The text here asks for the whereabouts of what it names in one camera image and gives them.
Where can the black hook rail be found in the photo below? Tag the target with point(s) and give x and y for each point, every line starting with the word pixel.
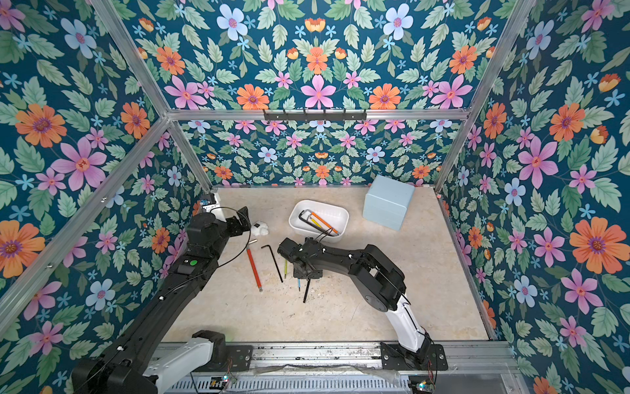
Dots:
pixel 314 115

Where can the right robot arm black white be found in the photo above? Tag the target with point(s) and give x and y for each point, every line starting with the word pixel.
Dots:
pixel 380 282

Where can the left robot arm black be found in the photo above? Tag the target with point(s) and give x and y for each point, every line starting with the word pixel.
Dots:
pixel 127 365

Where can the large black hex key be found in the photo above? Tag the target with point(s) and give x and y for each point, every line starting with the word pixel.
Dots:
pixel 327 233

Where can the small silver hex key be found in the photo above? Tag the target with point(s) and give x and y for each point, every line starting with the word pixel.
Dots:
pixel 312 222

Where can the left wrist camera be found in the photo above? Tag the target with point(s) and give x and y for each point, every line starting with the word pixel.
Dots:
pixel 208 200

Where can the white plastic storage tray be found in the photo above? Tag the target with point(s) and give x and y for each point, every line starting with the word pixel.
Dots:
pixel 337 216

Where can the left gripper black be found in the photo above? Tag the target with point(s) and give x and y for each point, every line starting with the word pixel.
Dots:
pixel 243 221

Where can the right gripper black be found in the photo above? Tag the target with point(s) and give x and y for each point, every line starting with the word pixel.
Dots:
pixel 305 268

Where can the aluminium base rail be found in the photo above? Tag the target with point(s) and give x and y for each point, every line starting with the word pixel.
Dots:
pixel 358 367

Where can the white plush toy keychain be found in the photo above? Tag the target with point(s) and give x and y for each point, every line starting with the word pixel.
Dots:
pixel 260 229

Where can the orange handled hex key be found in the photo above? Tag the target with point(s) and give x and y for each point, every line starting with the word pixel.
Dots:
pixel 321 220

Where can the pale blue stacked box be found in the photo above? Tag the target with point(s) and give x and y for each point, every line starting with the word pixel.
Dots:
pixel 387 202

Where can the aluminium frame post back left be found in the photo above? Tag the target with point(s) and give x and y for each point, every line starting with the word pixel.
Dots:
pixel 191 158

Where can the red handled hex key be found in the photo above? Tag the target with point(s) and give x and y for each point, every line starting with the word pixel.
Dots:
pixel 253 265

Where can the thin black hex key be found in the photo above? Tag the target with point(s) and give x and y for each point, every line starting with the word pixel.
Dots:
pixel 274 260

